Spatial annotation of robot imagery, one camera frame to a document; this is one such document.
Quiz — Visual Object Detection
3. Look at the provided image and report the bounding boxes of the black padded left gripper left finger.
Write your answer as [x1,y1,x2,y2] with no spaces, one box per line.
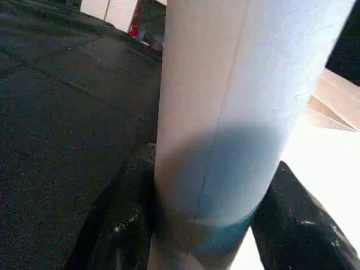
[66,143,167,270]

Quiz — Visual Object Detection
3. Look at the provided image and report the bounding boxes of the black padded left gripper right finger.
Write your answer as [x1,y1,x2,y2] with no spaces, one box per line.
[251,160,360,270]

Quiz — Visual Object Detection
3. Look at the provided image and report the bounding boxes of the white plastic table top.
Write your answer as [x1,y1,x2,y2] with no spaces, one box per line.
[230,69,360,270]

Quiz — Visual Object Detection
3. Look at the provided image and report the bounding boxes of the white plastic table leg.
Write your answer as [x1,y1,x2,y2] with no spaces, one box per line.
[147,0,357,270]

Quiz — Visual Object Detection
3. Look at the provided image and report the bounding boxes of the black glossy mat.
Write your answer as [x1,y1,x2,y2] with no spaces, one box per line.
[0,0,166,270]

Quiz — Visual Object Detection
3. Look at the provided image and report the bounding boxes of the red packet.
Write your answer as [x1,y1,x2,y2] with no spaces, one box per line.
[128,7,143,39]

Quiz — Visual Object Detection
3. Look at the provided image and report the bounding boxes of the white glass-door cabinet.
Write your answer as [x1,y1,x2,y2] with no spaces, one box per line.
[80,0,169,32]

